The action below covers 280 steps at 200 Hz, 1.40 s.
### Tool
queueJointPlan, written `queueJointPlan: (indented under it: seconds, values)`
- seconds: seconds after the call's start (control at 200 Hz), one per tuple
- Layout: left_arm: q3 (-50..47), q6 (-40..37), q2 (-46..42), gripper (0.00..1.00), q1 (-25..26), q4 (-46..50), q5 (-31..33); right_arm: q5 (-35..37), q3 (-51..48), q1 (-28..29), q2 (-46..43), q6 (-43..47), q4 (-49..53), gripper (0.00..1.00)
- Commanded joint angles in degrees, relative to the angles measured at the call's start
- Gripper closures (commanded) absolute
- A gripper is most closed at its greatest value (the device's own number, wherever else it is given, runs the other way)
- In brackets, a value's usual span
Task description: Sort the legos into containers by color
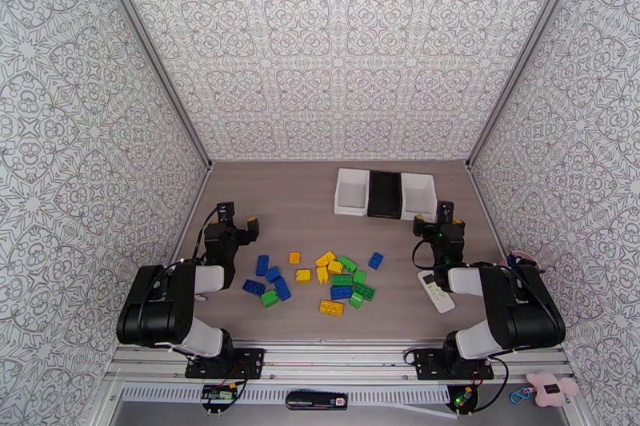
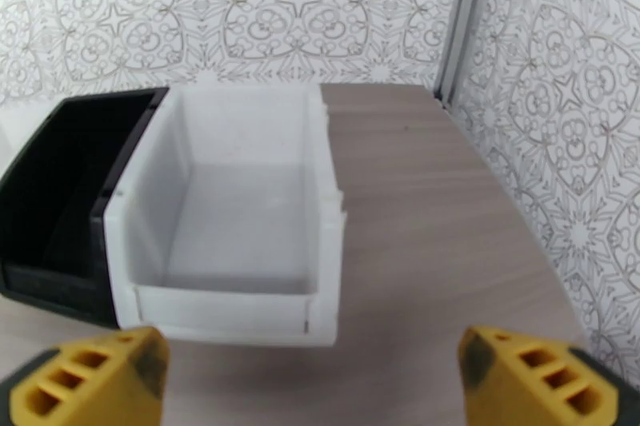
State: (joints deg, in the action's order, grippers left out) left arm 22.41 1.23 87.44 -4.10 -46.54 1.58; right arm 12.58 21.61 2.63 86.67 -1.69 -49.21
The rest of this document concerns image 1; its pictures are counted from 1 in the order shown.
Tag white plastic bin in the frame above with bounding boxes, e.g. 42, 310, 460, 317
399, 172, 438, 222
334, 167, 372, 217

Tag circuit board with green light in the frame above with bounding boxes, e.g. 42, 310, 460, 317
452, 387, 475, 411

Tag pink pen cup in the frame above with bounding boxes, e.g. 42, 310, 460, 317
507, 249, 542, 272

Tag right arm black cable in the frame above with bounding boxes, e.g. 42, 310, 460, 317
410, 237, 437, 272

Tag pink plush toy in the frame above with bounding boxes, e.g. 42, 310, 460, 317
526, 372, 580, 408

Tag white remote control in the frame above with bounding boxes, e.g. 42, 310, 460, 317
417, 269, 457, 314

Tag black device with sticker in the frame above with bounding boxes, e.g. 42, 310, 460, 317
286, 391, 349, 412

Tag aluminium table edge rail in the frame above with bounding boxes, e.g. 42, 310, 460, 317
170, 163, 215, 266
465, 163, 506, 261

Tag aluminium frame post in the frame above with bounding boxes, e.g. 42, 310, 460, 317
85, 0, 214, 171
466, 0, 610, 171

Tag white slotted cable duct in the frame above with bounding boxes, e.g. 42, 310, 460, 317
122, 385, 451, 404

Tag black base cable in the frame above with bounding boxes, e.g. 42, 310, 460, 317
470, 356, 510, 415

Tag black red base wires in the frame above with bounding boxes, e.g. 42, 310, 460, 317
202, 378, 250, 413

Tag aluminium mounting rail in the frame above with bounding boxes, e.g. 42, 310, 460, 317
107, 339, 575, 387

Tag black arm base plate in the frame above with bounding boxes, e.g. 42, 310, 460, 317
414, 348, 495, 382
185, 348, 265, 380

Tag black plastic bin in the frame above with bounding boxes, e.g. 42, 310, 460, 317
366, 169, 404, 220

